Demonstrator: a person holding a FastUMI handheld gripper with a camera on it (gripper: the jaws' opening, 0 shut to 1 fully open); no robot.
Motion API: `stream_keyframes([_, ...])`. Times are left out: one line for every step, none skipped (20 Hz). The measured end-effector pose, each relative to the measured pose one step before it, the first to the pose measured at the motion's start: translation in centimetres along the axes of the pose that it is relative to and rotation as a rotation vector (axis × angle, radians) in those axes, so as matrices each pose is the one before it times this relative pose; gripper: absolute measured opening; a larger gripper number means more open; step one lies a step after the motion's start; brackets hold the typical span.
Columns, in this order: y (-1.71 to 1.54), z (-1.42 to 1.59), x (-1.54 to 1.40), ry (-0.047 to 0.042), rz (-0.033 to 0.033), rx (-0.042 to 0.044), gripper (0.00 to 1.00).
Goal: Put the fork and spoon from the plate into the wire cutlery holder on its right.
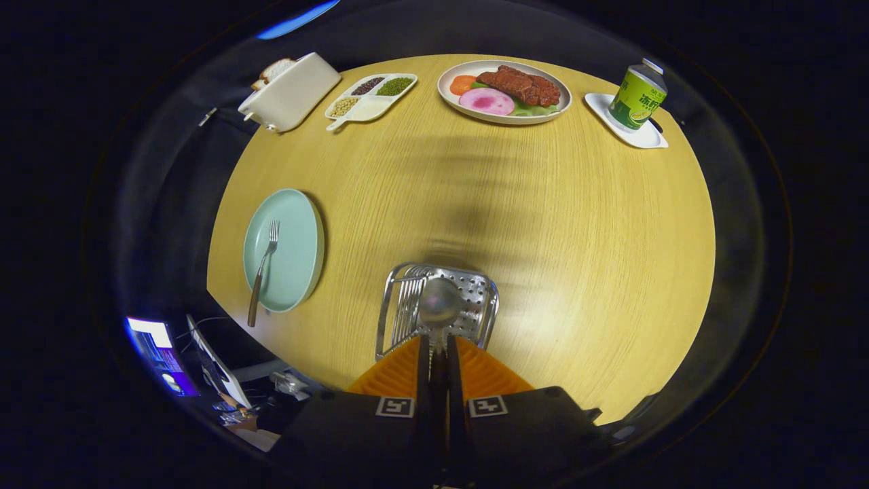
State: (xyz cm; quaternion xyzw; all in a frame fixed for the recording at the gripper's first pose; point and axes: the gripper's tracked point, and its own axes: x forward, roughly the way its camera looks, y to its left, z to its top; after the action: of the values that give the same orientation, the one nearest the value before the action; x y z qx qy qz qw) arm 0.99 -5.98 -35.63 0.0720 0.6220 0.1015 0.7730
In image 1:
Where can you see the white cloth clip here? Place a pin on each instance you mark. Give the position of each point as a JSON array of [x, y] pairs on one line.
[[208, 117]]

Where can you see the white monitor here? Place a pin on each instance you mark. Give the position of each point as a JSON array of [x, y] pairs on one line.
[[220, 370]]

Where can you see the large bread slice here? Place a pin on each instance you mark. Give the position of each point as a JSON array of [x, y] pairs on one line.
[[278, 68]]

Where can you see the orange tomato slice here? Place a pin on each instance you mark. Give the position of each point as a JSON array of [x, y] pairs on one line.
[[461, 85]]

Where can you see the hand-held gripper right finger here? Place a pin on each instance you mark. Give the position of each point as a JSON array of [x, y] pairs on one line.
[[456, 387]]

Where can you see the green label bottle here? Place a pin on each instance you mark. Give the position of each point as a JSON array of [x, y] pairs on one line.
[[637, 98]]

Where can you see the lit laptop screen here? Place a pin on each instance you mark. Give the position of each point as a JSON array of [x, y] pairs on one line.
[[159, 350]]

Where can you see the pile of dark red beans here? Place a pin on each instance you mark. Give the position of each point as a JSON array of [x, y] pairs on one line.
[[367, 86]]

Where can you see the beige food plate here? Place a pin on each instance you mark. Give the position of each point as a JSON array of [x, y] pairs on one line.
[[451, 102]]

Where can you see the brown steak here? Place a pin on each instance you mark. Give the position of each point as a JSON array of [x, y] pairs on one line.
[[519, 85]]

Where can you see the white square coaster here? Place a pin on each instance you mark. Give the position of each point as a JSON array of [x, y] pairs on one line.
[[638, 139]]

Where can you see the pile of green beans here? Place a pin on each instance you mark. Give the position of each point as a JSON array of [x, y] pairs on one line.
[[395, 86]]

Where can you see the white divided dish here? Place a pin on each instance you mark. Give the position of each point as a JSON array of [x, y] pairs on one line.
[[372, 110]]

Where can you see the white toaster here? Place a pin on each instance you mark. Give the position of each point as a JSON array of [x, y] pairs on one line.
[[292, 95]]

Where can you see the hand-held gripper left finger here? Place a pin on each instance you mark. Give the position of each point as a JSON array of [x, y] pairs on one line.
[[423, 380]]

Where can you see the green lettuce leaf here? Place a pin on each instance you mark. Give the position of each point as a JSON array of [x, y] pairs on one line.
[[536, 109]]

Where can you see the pile of yellow beans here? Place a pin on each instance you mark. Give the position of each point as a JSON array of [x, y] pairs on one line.
[[344, 106]]

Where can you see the light green plate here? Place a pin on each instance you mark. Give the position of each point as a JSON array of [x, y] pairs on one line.
[[299, 244]]

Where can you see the pink radish slice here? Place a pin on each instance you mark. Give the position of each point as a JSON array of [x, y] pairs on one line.
[[487, 102]]

